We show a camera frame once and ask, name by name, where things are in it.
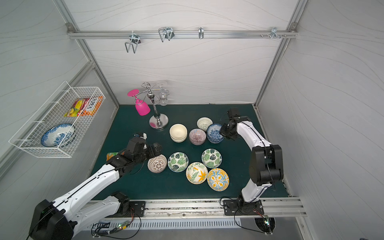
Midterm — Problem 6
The white lattice bowl front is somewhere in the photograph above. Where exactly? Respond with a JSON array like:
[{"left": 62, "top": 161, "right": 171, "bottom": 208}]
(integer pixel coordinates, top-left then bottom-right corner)
[{"left": 148, "top": 155, "right": 167, "bottom": 174}]

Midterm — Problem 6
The white lattice bowl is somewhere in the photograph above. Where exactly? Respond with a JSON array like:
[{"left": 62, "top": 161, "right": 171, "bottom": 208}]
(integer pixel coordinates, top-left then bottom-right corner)
[
  {"left": 148, "top": 155, "right": 167, "bottom": 174},
  {"left": 197, "top": 117, "right": 213, "bottom": 132}
]

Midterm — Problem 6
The blue white bowl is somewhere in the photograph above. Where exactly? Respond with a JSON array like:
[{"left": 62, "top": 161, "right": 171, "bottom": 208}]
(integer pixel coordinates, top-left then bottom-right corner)
[
  {"left": 207, "top": 124, "right": 223, "bottom": 138},
  {"left": 41, "top": 124, "right": 76, "bottom": 148}
]

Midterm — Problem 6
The green leaf bowl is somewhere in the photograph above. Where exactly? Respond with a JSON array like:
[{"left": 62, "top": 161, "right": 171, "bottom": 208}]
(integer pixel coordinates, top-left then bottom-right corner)
[
  {"left": 168, "top": 152, "right": 189, "bottom": 173},
  {"left": 201, "top": 149, "right": 223, "bottom": 169}
]

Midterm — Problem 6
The cream bowl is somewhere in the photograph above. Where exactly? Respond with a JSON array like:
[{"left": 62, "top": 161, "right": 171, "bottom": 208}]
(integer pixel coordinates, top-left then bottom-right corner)
[
  {"left": 170, "top": 135, "right": 187, "bottom": 143},
  {"left": 170, "top": 124, "right": 188, "bottom": 139}
]

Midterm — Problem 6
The pink striped bowl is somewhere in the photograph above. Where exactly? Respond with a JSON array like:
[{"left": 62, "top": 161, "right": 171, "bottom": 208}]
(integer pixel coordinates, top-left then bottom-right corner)
[
  {"left": 189, "top": 129, "right": 207, "bottom": 141},
  {"left": 190, "top": 140, "right": 205, "bottom": 146}
]

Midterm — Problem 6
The blue patterned bowl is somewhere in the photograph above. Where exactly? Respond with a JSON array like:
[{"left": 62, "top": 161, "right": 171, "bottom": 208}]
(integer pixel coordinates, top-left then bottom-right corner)
[{"left": 207, "top": 136, "right": 224, "bottom": 144}]

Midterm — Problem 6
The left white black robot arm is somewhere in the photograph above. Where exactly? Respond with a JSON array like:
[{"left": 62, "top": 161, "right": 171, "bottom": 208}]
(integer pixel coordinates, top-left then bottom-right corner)
[{"left": 28, "top": 138, "right": 162, "bottom": 240}]

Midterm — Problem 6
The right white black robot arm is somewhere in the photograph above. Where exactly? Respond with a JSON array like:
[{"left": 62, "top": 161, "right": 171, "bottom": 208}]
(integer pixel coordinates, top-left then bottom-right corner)
[{"left": 220, "top": 117, "right": 284, "bottom": 203}]

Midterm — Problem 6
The white lattice bowl back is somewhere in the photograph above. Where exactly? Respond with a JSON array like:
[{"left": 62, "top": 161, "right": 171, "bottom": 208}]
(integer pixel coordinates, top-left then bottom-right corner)
[{"left": 197, "top": 117, "right": 213, "bottom": 132}]

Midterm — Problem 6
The chrome glass holder stand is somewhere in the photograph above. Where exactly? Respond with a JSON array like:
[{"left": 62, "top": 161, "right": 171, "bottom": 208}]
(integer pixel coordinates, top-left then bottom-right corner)
[{"left": 142, "top": 82, "right": 169, "bottom": 130}]

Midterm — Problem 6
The pink plastic wine glass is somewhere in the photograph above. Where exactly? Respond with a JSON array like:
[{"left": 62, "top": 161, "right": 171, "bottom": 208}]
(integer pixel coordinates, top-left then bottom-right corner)
[{"left": 127, "top": 89, "right": 151, "bottom": 116}]

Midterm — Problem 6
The dark green table mat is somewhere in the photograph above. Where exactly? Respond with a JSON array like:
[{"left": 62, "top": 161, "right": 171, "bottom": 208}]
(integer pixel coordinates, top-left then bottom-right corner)
[{"left": 91, "top": 104, "right": 264, "bottom": 200}]

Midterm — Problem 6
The green snack bag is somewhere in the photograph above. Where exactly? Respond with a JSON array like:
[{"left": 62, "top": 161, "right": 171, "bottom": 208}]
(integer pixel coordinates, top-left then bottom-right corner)
[{"left": 107, "top": 152, "right": 118, "bottom": 161}]

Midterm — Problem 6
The yellow leaf patterned bowl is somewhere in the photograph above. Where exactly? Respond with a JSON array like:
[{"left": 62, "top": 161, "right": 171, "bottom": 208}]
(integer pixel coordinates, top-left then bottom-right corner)
[{"left": 186, "top": 162, "right": 208, "bottom": 185}]

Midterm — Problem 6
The blue yellow floral bowl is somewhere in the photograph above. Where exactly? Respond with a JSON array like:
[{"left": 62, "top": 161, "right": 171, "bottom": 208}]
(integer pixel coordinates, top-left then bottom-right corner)
[{"left": 207, "top": 168, "right": 230, "bottom": 192}]

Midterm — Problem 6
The clear wine glass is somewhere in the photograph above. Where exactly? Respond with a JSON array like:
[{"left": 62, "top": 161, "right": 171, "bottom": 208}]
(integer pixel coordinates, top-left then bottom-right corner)
[{"left": 158, "top": 82, "right": 170, "bottom": 107}]

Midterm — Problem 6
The colourful snack packet in basket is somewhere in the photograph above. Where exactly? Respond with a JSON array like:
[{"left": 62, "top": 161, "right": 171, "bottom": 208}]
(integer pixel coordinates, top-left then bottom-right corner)
[{"left": 64, "top": 96, "right": 104, "bottom": 117}]

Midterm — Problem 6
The blue white bowl in basket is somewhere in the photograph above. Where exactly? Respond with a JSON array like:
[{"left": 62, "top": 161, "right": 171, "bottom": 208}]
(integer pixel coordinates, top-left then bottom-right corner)
[{"left": 41, "top": 124, "right": 76, "bottom": 148}]

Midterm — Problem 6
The small metal hook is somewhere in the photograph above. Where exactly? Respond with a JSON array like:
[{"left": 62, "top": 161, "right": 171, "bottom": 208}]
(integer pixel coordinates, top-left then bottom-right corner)
[{"left": 198, "top": 27, "right": 204, "bottom": 40}]

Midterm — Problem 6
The metal hook right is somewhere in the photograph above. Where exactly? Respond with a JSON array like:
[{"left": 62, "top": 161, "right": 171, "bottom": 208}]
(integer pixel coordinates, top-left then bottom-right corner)
[{"left": 260, "top": 28, "right": 287, "bottom": 39}]

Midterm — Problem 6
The metal double hook left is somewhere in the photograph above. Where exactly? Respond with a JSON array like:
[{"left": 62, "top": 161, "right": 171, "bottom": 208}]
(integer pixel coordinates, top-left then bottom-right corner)
[{"left": 125, "top": 32, "right": 141, "bottom": 54}]

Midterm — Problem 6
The metal double hook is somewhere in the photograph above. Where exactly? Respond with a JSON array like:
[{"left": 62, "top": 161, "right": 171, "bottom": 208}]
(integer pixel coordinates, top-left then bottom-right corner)
[
  {"left": 125, "top": 32, "right": 141, "bottom": 54},
  {"left": 158, "top": 27, "right": 175, "bottom": 42}
]

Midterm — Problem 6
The metal double hook middle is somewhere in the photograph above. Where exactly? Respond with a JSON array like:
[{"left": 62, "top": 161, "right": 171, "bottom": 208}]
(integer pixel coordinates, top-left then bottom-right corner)
[{"left": 158, "top": 27, "right": 175, "bottom": 42}]

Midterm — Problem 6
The aluminium top crossbar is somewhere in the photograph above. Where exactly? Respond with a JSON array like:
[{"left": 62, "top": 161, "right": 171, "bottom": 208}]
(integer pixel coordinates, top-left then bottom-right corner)
[{"left": 68, "top": 30, "right": 299, "bottom": 40}]

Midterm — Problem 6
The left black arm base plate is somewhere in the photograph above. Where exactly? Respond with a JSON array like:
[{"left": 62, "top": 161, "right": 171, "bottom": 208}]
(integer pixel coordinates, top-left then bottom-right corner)
[{"left": 118, "top": 201, "right": 146, "bottom": 218}]

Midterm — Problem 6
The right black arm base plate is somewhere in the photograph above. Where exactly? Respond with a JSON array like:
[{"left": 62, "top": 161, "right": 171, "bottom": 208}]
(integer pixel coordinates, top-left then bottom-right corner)
[{"left": 223, "top": 199, "right": 265, "bottom": 216}]

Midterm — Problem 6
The left black cable with board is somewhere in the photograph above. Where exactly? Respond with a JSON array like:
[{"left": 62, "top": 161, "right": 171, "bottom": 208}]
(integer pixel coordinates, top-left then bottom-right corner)
[{"left": 90, "top": 208, "right": 142, "bottom": 240}]

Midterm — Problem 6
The right black cable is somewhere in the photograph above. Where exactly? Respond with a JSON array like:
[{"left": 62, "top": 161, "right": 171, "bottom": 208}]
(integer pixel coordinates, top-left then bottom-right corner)
[{"left": 219, "top": 196, "right": 275, "bottom": 235}]

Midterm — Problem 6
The aluminium front mounting rail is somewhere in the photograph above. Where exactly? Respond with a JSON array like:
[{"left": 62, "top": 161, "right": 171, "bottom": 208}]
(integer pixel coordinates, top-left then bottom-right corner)
[{"left": 59, "top": 197, "right": 307, "bottom": 222}]

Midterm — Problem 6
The white wire wall basket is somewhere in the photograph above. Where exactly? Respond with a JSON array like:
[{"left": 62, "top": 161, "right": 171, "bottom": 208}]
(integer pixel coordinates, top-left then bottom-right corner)
[{"left": 9, "top": 82, "right": 105, "bottom": 158}]

